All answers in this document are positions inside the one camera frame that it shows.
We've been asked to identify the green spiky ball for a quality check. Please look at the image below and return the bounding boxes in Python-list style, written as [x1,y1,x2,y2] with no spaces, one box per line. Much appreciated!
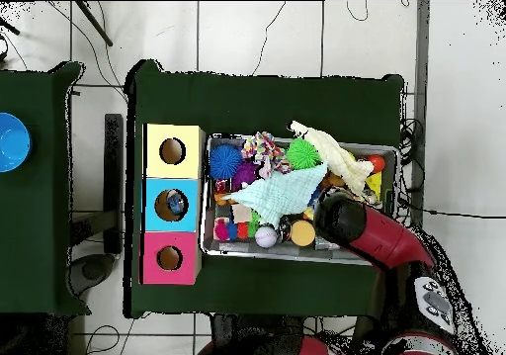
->
[286,137,323,171]

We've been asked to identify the blue spiky ball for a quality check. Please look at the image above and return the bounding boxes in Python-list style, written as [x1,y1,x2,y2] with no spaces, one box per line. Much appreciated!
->
[209,141,245,181]

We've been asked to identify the side table with green cloth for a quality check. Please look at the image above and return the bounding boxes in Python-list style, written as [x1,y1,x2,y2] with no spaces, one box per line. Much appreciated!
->
[0,60,86,316]

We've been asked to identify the wooden box with three holes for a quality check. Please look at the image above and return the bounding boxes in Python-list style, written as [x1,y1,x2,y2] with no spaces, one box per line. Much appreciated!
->
[140,123,207,287]

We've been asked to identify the blue bowl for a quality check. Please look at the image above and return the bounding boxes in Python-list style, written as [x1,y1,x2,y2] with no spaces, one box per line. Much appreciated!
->
[0,112,33,174]

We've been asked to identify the pale pink ball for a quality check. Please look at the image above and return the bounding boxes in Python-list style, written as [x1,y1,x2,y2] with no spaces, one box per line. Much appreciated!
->
[254,224,280,249]

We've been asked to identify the purple spiky ball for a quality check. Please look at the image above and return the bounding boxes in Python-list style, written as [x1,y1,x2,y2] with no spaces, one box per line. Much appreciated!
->
[232,161,258,190]

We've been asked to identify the tan round bun toy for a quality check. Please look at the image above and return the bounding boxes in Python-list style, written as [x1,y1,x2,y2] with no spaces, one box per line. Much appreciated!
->
[290,220,317,248]

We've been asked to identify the colourful patterned cloth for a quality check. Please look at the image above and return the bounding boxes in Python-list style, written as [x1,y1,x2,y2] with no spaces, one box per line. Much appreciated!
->
[240,131,293,181]

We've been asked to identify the crushed clear water bottle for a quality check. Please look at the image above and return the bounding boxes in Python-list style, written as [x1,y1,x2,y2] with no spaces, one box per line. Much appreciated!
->
[165,192,188,218]

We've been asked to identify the shallow clear mesh bin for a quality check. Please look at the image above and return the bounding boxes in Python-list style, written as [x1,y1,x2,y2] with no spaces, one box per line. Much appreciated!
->
[201,134,399,268]

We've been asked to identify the pale yellow cloth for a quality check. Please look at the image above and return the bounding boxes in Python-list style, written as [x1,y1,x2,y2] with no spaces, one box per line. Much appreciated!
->
[289,121,375,197]

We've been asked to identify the small red ball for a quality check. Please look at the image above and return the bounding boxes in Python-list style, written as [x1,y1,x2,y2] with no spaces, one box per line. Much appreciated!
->
[367,153,387,174]

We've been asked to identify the mint green cloth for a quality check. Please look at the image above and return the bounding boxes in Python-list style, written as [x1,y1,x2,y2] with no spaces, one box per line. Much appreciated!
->
[220,161,329,228]

